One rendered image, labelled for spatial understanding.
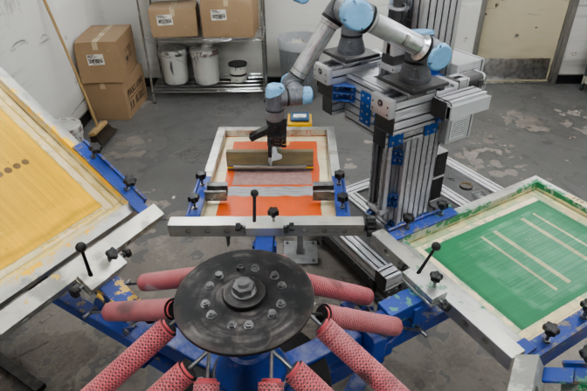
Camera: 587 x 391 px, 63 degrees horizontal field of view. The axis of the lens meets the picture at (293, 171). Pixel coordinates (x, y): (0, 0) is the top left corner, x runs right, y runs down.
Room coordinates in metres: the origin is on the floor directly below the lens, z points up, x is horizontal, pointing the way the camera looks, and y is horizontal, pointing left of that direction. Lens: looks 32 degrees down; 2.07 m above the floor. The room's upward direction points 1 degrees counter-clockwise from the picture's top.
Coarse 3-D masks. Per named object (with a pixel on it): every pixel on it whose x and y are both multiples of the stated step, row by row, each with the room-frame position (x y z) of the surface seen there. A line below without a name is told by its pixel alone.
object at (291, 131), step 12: (228, 132) 2.14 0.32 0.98; (240, 132) 2.14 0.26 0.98; (288, 132) 2.14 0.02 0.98; (300, 132) 2.14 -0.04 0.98; (312, 132) 2.13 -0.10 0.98; (324, 132) 2.13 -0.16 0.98; (216, 144) 1.99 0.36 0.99; (216, 156) 1.88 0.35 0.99; (336, 156) 1.86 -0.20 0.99; (216, 168) 1.82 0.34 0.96; (336, 168) 1.76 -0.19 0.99; (204, 204) 1.53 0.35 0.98; (204, 216) 1.43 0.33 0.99
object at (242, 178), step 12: (240, 144) 2.06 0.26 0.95; (252, 144) 2.06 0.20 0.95; (264, 144) 2.06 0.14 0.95; (228, 180) 1.74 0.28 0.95; (240, 180) 1.74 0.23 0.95; (252, 180) 1.73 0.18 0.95; (264, 180) 1.73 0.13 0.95; (228, 204) 1.56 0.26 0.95; (240, 204) 1.55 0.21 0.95; (264, 204) 1.55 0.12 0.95
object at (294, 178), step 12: (300, 144) 2.05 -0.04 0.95; (312, 144) 2.05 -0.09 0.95; (276, 180) 1.73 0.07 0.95; (288, 180) 1.73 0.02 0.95; (300, 180) 1.73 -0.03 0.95; (312, 180) 1.73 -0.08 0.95; (276, 204) 1.55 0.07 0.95; (288, 204) 1.55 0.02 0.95; (300, 204) 1.55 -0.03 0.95; (312, 204) 1.55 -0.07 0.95
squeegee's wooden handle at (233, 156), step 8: (232, 152) 1.81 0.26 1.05; (240, 152) 1.81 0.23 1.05; (248, 152) 1.81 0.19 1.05; (256, 152) 1.81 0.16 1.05; (264, 152) 1.81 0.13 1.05; (280, 152) 1.81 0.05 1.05; (288, 152) 1.80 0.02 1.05; (296, 152) 1.80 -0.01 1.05; (304, 152) 1.80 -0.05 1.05; (312, 152) 1.80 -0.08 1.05; (232, 160) 1.81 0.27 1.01; (240, 160) 1.81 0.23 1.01; (248, 160) 1.81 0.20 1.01; (256, 160) 1.81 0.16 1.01; (264, 160) 1.80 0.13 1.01; (280, 160) 1.80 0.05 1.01; (288, 160) 1.80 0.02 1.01; (296, 160) 1.80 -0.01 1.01; (304, 160) 1.80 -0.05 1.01; (312, 160) 1.80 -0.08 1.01
